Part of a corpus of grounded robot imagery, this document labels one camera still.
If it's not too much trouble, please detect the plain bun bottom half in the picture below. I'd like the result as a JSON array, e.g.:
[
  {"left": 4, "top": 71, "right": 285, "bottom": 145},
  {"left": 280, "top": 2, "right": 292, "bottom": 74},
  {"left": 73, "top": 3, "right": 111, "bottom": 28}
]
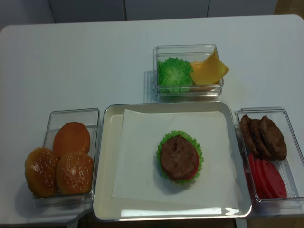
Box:
[{"left": 53, "top": 122, "right": 90, "bottom": 159}]

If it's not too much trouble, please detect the clear lettuce cheese container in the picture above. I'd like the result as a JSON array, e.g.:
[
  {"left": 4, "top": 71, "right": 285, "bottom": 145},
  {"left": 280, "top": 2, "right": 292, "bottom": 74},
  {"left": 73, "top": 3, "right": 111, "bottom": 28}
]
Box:
[{"left": 153, "top": 44, "right": 224, "bottom": 100}]

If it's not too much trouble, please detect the red tomato slice right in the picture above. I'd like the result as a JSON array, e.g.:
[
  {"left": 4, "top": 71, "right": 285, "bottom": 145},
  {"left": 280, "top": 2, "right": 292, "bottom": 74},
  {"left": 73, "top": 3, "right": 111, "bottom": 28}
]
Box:
[{"left": 261, "top": 160, "right": 287, "bottom": 198}]

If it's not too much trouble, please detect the brown patty left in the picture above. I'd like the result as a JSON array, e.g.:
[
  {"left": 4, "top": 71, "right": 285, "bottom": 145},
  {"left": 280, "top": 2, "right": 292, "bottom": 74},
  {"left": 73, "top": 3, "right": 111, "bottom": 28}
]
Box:
[{"left": 240, "top": 115, "right": 259, "bottom": 157}]

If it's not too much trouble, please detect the brown patty on tray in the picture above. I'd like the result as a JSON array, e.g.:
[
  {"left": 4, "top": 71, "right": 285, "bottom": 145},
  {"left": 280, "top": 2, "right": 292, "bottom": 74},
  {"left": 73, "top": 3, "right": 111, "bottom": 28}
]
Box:
[{"left": 160, "top": 134, "right": 199, "bottom": 182}]

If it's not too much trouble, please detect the clear patty tomato container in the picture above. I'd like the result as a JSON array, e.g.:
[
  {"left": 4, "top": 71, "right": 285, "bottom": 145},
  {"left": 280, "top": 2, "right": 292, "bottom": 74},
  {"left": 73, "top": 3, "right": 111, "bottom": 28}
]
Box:
[{"left": 234, "top": 107, "right": 304, "bottom": 215}]

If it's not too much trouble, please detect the red tomato slice middle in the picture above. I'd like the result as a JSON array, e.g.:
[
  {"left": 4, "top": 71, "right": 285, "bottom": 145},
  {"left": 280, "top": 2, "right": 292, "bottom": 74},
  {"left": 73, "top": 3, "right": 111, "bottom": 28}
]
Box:
[{"left": 255, "top": 159, "right": 273, "bottom": 199}]

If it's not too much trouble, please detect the white metal tray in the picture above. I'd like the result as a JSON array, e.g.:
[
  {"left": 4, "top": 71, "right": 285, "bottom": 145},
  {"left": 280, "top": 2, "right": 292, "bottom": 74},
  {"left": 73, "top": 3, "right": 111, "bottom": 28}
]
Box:
[{"left": 93, "top": 101, "right": 252, "bottom": 221}]

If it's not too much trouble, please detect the brown patty middle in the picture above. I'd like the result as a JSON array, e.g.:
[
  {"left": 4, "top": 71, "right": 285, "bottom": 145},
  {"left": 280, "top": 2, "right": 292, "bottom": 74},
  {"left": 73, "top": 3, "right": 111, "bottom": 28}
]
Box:
[{"left": 249, "top": 119, "right": 272, "bottom": 160}]

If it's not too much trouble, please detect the sesame bun top right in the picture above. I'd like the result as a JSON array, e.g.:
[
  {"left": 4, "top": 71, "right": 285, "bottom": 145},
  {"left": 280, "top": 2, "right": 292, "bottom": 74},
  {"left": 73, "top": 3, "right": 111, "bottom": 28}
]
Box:
[{"left": 56, "top": 152, "right": 94, "bottom": 195}]

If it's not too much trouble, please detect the sesame bun top left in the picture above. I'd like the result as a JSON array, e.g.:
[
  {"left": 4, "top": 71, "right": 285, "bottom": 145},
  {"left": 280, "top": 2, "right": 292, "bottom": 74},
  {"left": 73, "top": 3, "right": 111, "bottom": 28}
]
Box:
[{"left": 25, "top": 148, "right": 59, "bottom": 198}]

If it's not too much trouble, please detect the green lettuce on tray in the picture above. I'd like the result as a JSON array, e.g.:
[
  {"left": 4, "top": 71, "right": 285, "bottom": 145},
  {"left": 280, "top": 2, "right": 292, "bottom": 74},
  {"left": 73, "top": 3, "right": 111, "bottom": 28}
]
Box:
[{"left": 156, "top": 130, "right": 204, "bottom": 185}]

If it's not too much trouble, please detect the clear plastic bun container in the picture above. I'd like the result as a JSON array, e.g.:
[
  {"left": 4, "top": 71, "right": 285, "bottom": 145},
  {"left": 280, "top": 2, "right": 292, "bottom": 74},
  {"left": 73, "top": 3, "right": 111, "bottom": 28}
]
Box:
[{"left": 33, "top": 108, "right": 102, "bottom": 207}]

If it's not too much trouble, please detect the red tomato slice left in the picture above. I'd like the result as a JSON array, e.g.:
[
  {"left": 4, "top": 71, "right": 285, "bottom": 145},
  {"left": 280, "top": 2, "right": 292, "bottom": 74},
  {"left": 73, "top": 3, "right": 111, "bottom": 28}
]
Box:
[{"left": 248, "top": 153, "right": 263, "bottom": 199}]

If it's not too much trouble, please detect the sesame bun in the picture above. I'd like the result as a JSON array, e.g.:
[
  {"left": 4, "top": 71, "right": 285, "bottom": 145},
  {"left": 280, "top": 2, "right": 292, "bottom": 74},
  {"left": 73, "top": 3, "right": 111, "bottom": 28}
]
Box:
[
  {"left": 56, "top": 152, "right": 94, "bottom": 195},
  {"left": 25, "top": 148, "right": 59, "bottom": 198}
]

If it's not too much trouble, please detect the brown patty right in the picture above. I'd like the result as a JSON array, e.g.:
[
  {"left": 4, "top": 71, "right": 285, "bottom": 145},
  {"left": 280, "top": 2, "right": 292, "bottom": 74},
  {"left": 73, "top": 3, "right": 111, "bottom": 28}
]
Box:
[{"left": 259, "top": 115, "right": 287, "bottom": 161}]

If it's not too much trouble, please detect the white paper sheet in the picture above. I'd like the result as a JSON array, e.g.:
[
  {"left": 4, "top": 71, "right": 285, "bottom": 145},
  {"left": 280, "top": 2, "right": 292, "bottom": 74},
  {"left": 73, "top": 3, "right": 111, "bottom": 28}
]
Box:
[{"left": 112, "top": 111, "right": 238, "bottom": 207}]

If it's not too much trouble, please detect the orange cheese slice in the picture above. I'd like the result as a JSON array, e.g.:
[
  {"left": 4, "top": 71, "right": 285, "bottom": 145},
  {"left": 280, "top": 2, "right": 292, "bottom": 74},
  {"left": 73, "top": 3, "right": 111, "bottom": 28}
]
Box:
[{"left": 190, "top": 50, "right": 229, "bottom": 85}]

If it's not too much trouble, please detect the green lettuce in container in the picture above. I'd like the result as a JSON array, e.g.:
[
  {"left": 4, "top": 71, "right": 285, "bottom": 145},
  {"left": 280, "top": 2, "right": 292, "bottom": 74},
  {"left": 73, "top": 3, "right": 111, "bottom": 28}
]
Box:
[{"left": 157, "top": 58, "right": 193, "bottom": 93}]

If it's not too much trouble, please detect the red tomato slice on tray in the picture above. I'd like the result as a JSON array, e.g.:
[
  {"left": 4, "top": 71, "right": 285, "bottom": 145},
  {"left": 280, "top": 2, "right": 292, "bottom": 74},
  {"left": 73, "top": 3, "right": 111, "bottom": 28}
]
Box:
[{"left": 186, "top": 160, "right": 200, "bottom": 180}]

